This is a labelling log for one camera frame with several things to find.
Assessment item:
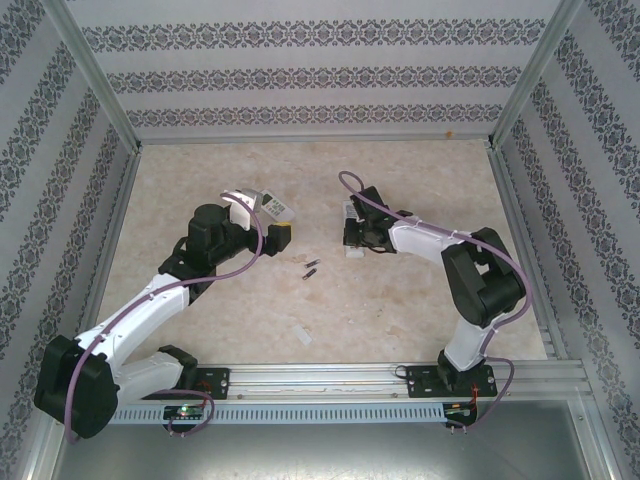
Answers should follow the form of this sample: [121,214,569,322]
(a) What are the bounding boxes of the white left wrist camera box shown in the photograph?
[221,187,265,232]

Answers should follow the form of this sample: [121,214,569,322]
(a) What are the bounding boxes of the grey metal sheet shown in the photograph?
[47,419,614,480]

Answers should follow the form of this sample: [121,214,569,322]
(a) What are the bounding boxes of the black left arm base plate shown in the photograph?
[139,367,232,401]

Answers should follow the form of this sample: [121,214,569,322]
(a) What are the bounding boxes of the short white remote control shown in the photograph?
[258,187,297,225]

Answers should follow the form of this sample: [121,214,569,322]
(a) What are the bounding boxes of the aluminium side rail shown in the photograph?
[487,142,569,361]
[69,147,144,369]

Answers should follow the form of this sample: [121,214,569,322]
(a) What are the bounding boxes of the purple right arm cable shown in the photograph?
[338,170,531,434]

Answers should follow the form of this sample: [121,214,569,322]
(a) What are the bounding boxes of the aluminium frame post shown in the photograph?
[487,0,584,149]
[39,0,144,151]

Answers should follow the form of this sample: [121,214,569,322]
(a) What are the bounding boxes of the aluminium mounting rail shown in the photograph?
[49,362,589,401]

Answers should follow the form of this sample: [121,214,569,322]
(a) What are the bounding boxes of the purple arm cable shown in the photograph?
[64,192,264,446]
[338,170,531,434]

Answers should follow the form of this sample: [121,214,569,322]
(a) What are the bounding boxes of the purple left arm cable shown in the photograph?
[64,192,264,446]

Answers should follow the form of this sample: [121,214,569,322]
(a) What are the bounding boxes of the aluminium back rail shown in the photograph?
[134,135,496,147]

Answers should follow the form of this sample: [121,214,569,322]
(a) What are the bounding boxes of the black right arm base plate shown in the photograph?
[405,363,499,400]

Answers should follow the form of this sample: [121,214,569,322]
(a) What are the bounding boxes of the grey slotted cable duct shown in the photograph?
[107,402,446,425]

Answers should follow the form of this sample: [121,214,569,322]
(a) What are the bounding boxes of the long white remote control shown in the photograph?
[340,198,370,260]

